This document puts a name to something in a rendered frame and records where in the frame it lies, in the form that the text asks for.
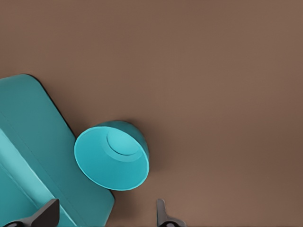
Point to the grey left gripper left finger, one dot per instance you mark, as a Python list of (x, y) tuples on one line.
[(48, 214)]

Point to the teal storage box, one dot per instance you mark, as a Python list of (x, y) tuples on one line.
[(35, 142)]

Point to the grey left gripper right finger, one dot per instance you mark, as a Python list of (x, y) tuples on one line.
[(161, 212)]

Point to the teal cup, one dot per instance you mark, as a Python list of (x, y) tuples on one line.
[(113, 158)]

